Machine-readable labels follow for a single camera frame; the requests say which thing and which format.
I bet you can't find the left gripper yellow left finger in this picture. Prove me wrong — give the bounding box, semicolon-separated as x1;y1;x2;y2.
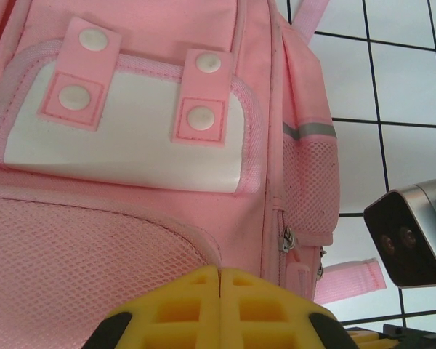
90;265;222;349

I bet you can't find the pink backpack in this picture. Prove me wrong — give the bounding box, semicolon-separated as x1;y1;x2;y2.
0;0;388;349

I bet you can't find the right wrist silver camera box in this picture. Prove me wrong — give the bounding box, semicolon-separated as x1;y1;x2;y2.
363;177;436;290

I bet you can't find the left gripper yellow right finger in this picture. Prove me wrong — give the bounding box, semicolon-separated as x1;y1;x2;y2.
220;268;360;349

